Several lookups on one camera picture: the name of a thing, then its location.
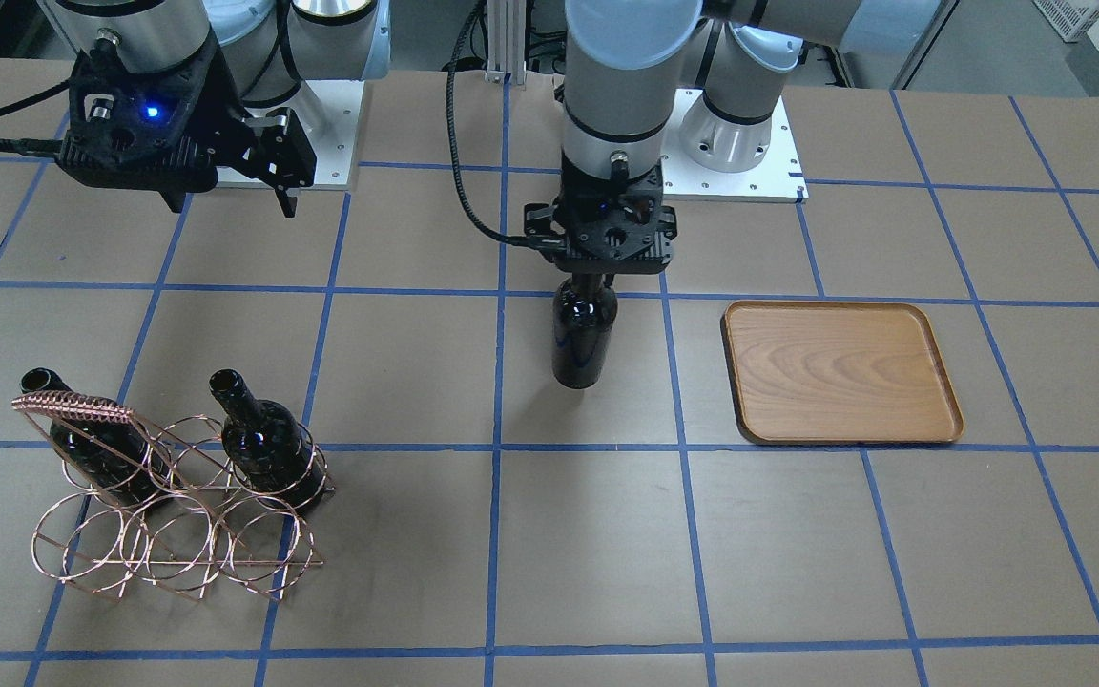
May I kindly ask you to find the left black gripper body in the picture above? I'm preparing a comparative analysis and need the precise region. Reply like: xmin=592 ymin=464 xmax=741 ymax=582
xmin=523 ymin=200 xmax=680 ymax=251

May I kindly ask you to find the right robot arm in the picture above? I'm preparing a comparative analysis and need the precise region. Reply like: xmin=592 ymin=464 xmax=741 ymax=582
xmin=42 ymin=1 xmax=392 ymax=218

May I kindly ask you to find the aluminium frame post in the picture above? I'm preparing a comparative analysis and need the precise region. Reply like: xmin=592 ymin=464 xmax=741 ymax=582
xmin=485 ymin=0 xmax=530 ymax=88

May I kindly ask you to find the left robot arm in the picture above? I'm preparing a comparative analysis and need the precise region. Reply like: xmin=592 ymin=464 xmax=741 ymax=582
xmin=518 ymin=1 xmax=939 ymax=262

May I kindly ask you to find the wooden serving tray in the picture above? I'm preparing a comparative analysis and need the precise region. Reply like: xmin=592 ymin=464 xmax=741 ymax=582
xmin=720 ymin=300 xmax=964 ymax=445

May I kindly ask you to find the dark wine bottle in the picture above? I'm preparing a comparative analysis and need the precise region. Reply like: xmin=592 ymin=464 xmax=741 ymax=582
xmin=552 ymin=273 xmax=618 ymax=388
xmin=49 ymin=419 xmax=167 ymax=510
xmin=209 ymin=368 xmax=324 ymax=518

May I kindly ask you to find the black braided cable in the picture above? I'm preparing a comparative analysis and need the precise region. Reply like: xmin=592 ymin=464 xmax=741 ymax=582
xmin=445 ymin=10 xmax=550 ymax=247

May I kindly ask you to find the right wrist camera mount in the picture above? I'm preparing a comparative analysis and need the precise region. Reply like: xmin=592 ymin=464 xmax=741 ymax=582
xmin=56 ymin=33 xmax=254 ymax=196

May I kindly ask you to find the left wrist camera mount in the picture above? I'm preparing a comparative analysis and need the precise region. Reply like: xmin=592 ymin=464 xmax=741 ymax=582
xmin=545 ymin=159 xmax=677 ymax=275

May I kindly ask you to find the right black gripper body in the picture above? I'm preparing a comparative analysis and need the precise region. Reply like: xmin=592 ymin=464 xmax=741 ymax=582
xmin=235 ymin=106 xmax=317 ymax=197

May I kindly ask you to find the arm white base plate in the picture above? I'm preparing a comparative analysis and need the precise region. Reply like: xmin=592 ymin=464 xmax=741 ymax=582
xmin=660 ymin=90 xmax=808 ymax=203
xmin=217 ymin=80 xmax=365 ymax=190

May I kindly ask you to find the white plastic crate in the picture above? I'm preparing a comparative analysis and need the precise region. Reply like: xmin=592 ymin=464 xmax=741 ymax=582
xmin=1032 ymin=0 xmax=1099 ymax=44

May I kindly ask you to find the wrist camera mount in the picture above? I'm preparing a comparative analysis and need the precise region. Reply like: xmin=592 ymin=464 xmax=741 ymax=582
xmin=56 ymin=33 xmax=254 ymax=196
xmin=545 ymin=159 xmax=677 ymax=275

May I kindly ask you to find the copper wire bottle basket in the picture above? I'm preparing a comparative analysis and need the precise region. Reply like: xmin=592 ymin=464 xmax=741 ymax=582
xmin=12 ymin=391 xmax=326 ymax=601

